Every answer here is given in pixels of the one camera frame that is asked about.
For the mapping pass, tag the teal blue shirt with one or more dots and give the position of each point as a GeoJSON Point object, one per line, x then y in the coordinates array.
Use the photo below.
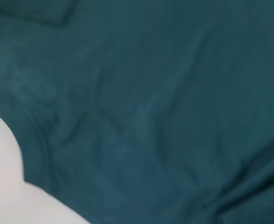
{"type": "Point", "coordinates": [151, 105]}

